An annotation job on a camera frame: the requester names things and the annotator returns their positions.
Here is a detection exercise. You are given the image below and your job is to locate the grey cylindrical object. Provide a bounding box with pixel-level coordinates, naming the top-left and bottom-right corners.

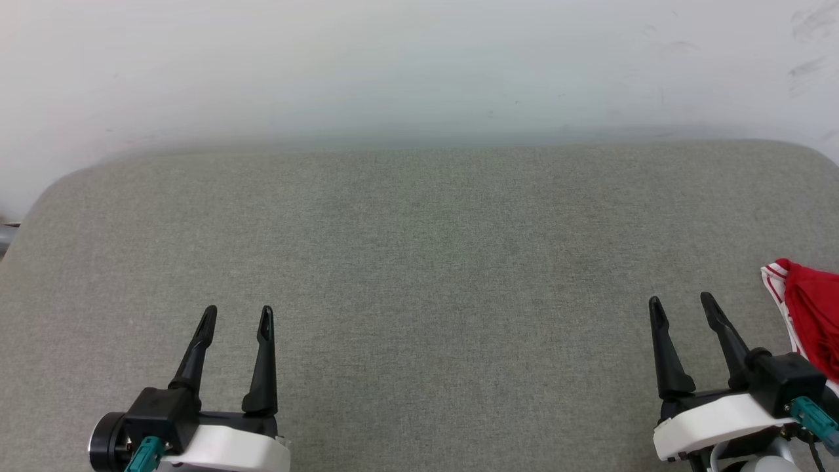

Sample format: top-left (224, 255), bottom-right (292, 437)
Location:
top-left (0, 223), bottom-right (22, 260)

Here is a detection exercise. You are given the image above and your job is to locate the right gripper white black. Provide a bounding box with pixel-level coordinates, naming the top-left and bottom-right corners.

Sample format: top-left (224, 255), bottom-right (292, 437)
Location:
top-left (648, 291), bottom-right (796, 463)

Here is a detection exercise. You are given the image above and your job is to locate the grey fabric sofa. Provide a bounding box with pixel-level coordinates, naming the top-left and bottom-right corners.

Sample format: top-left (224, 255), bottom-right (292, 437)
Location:
top-left (0, 139), bottom-right (839, 472)

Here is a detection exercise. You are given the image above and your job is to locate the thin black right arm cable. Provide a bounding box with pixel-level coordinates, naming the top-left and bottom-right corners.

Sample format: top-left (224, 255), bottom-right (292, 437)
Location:
top-left (808, 429), bottom-right (828, 472)

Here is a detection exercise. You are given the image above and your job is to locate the teal left camera connector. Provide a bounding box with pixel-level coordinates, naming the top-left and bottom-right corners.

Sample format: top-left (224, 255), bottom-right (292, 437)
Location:
top-left (123, 437), bottom-right (165, 472)

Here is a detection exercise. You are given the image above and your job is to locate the red and white basketball jersey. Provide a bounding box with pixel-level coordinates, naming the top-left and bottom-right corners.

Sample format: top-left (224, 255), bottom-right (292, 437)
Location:
top-left (760, 259), bottom-right (839, 397)

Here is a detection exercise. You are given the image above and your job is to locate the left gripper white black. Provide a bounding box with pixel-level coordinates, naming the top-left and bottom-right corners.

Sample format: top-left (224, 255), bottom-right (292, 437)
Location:
top-left (161, 304), bottom-right (292, 472)

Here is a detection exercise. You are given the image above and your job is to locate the teal camera connector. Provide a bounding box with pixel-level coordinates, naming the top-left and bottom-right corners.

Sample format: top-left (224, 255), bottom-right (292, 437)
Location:
top-left (789, 397), bottom-right (839, 456)
top-left (123, 437), bottom-right (165, 472)

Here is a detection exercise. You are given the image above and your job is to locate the teal right camera connector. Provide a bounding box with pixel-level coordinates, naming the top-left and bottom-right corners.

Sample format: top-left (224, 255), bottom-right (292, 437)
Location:
top-left (789, 397), bottom-right (839, 456)

